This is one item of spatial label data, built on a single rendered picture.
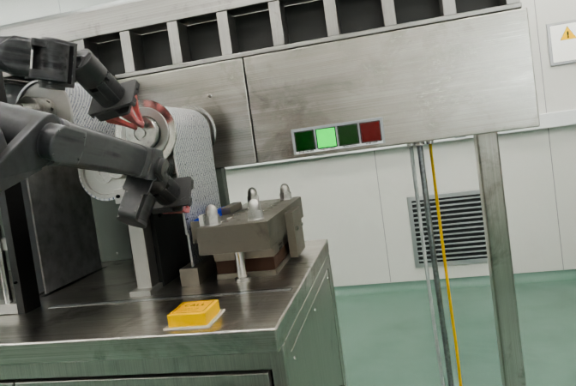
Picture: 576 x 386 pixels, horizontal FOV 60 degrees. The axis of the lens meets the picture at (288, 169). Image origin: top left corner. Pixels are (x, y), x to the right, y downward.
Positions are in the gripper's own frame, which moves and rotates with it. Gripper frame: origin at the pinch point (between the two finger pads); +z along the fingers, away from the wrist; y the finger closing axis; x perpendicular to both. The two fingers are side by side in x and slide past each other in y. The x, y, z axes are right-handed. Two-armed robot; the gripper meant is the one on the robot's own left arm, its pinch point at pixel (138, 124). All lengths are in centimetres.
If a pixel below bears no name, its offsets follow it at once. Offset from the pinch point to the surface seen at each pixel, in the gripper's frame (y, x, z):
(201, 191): 3.0, -3.8, 23.6
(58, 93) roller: -20.6, 12.4, -4.2
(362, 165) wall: 14, 142, 234
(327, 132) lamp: 33, 16, 36
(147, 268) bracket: -6.2, -24.2, 19.0
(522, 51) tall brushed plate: 85, 24, 34
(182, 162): 4.1, -3.0, 12.2
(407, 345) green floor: 27, 6, 218
